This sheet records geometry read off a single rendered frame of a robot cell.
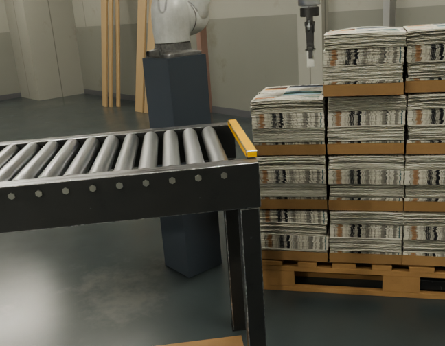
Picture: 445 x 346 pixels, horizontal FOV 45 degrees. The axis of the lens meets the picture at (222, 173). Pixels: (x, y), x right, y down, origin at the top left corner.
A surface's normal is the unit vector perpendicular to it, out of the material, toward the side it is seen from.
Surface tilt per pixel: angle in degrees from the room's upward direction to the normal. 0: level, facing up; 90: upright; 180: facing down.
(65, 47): 90
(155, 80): 90
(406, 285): 90
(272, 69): 90
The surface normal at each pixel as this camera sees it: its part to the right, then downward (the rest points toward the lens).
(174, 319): -0.07, -0.96
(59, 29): 0.64, 0.18
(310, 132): -0.24, 0.30
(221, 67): -0.76, 0.24
